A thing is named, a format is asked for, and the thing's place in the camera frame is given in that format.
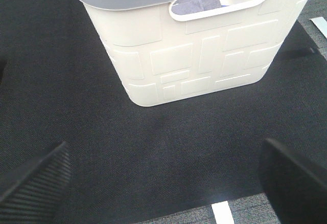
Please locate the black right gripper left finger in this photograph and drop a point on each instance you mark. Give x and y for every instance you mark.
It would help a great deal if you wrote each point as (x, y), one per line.
(33, 192)

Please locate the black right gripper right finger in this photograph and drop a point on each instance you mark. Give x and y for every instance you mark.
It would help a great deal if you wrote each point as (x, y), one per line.
(294, 185)

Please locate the black fabric table cover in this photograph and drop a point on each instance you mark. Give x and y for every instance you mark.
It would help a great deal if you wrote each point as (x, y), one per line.
(132, 163)

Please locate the cream plastic laundry basket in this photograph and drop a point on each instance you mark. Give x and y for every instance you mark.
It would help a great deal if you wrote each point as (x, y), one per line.
(162, 57)

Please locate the purple towel in basket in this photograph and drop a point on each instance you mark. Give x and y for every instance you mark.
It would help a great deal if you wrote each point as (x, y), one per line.
(183, 7)

